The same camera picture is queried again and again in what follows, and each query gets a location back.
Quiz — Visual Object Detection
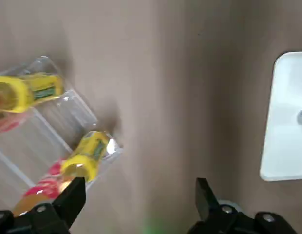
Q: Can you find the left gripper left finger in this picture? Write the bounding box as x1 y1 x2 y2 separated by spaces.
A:
0 176 86 234

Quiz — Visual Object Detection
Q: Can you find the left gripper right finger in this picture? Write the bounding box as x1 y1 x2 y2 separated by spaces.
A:
186 177 298 234

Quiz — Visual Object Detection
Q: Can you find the white rectangular tray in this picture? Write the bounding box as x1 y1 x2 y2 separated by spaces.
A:
259 50 302 182

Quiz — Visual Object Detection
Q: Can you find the clear acrylic shelf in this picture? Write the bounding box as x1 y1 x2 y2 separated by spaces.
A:
0 55 124 203

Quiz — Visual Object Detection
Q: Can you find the orange tea bottle pink label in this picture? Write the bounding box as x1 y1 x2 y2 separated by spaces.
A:
0 90 22 134
12 157 77 217

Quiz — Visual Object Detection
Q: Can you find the yellow drink bottle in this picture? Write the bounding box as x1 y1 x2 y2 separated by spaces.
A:
0 74 64 115
60 130 112 184

